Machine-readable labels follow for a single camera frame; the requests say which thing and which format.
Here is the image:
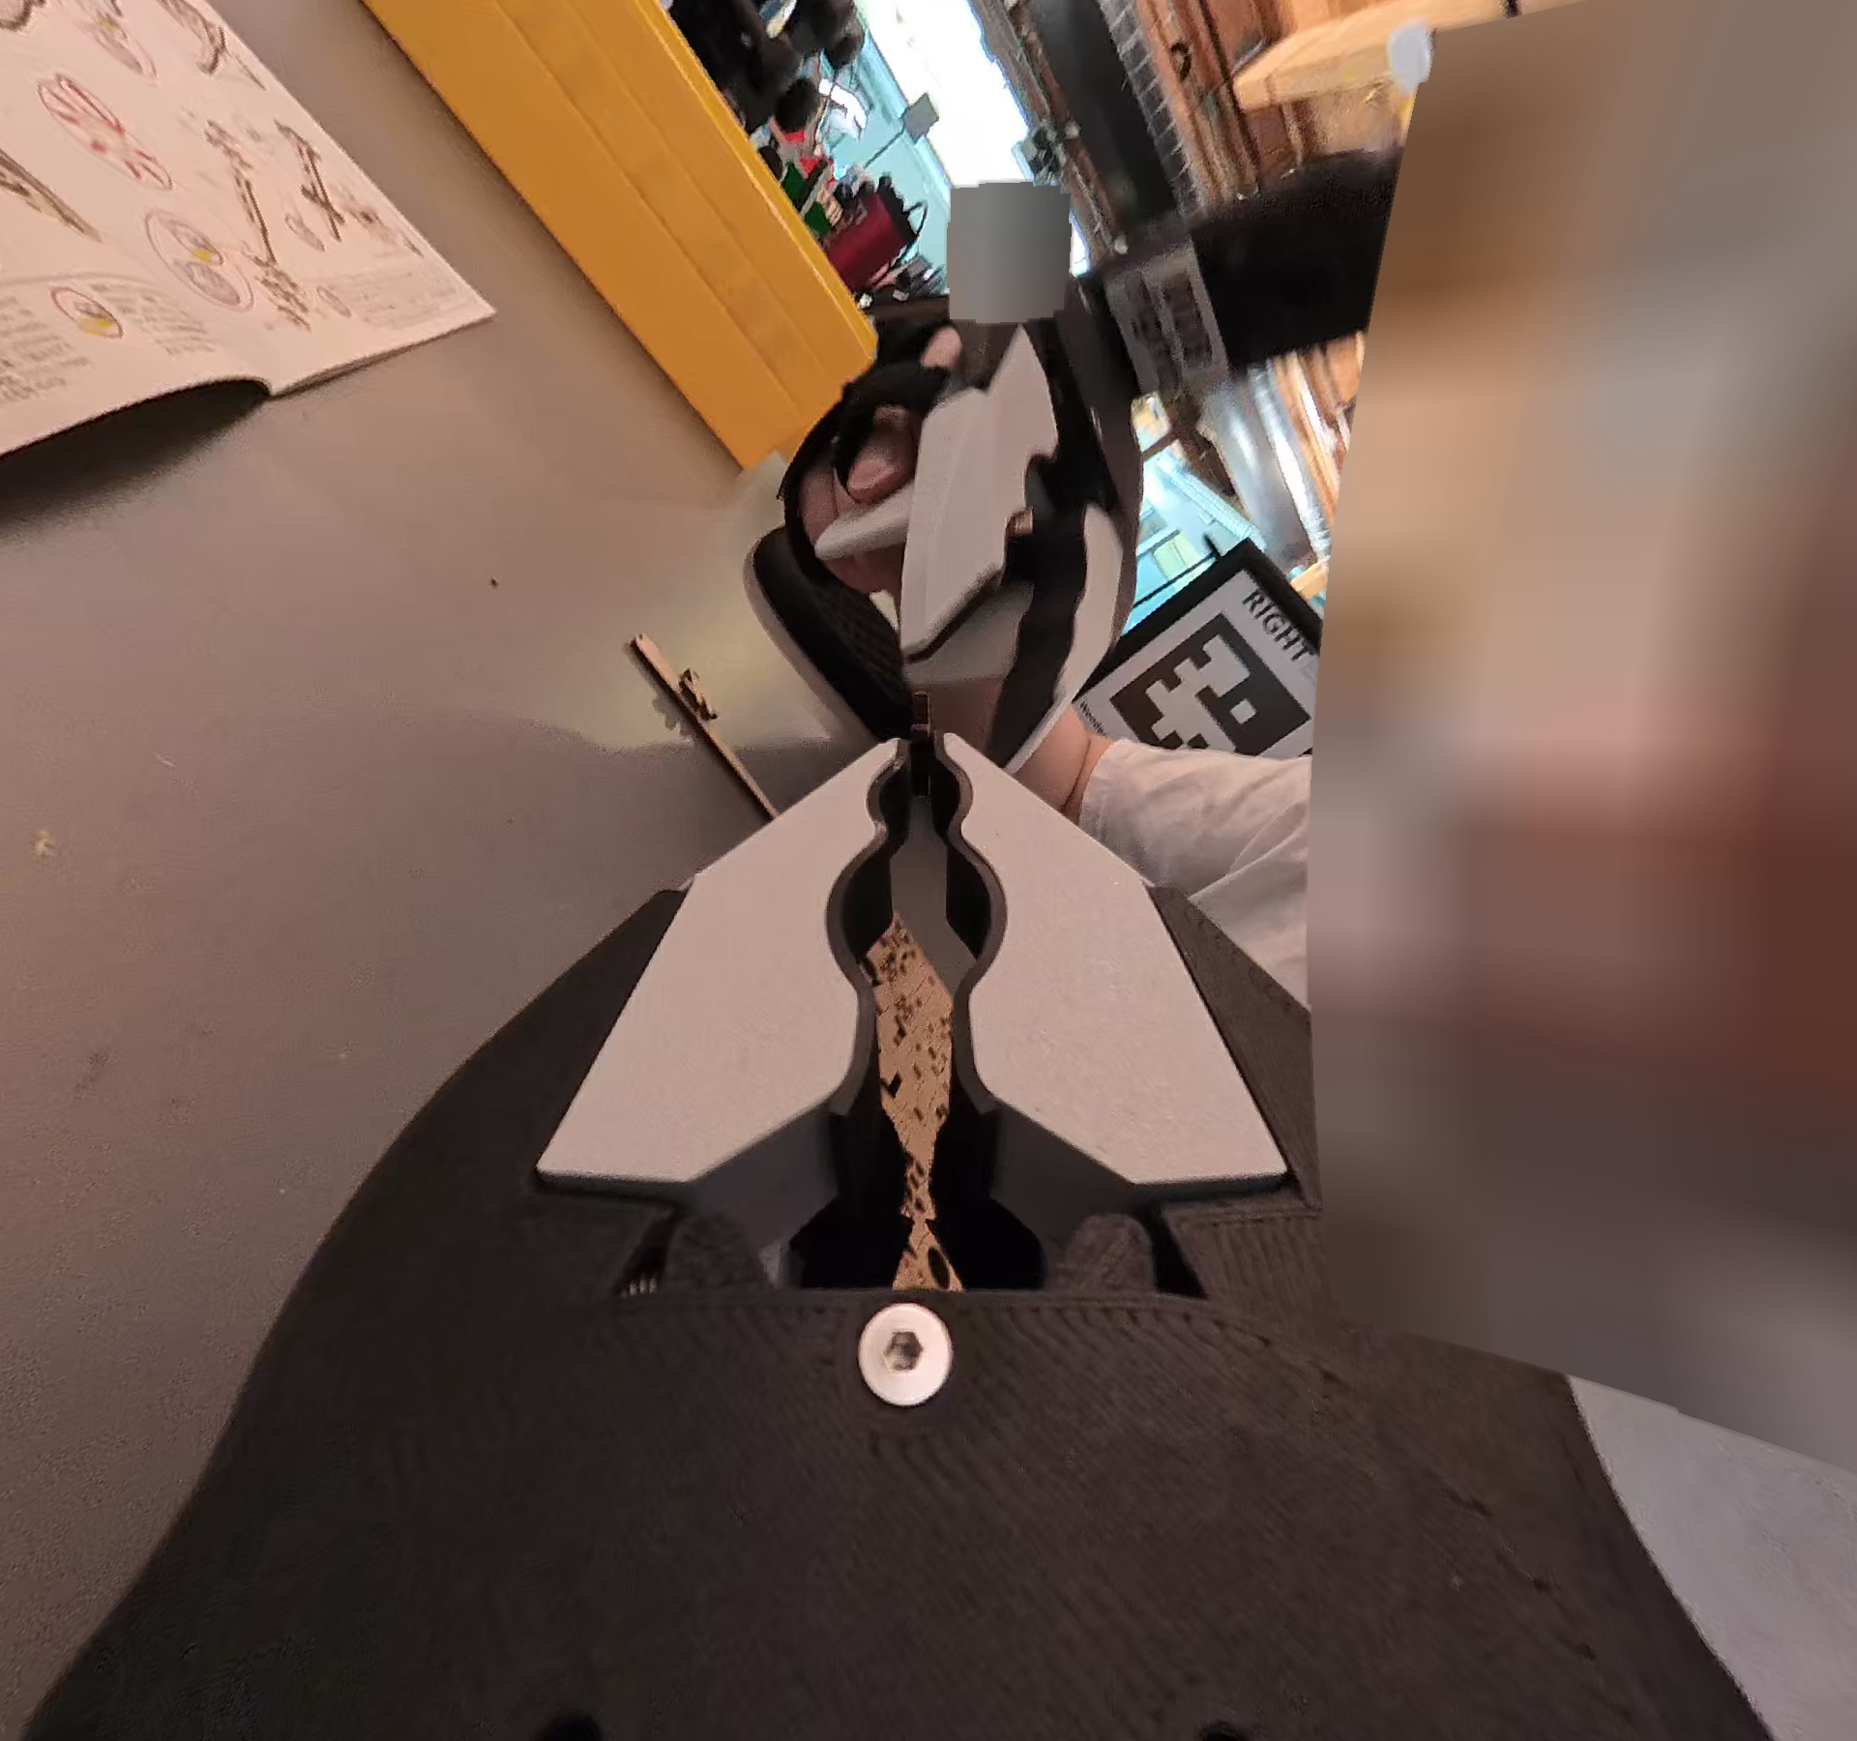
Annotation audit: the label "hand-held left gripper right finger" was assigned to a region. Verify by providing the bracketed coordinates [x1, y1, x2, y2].
[905, 733, 1294, 1194]

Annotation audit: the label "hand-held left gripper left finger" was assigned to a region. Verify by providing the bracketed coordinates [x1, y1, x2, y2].
[537, 741, 931, 1186]

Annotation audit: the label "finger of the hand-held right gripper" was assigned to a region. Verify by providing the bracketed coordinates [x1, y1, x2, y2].
[991, 508, 1142, 775]
[896, 337, 1087, 693]

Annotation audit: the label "person's right forearm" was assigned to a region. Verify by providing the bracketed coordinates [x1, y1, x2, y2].
[1041, 727, 1116, 822]

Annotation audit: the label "person's right hand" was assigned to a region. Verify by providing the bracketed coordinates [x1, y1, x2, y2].
[798, 323, 965, 599]

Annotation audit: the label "black and white marker sign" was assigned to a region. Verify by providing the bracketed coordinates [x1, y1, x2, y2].
[1077, 542, 1325, 767]

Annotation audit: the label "person's white shirt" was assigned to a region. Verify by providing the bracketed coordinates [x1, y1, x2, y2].
[1077, 737, 1857, 1741]

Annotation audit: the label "thin notched wooden strip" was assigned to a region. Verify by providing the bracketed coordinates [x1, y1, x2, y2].
[627, 633, 780, 818]

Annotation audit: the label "yellow plastic bin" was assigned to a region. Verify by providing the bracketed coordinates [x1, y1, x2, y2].
[342, 0, 882, 472]

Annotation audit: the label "black dumbbells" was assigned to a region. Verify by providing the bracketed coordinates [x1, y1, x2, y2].
[671, 0, 872, 140]

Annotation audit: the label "illustrated instruction booklet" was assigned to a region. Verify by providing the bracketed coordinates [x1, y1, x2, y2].
[0, 0, 495, 460]

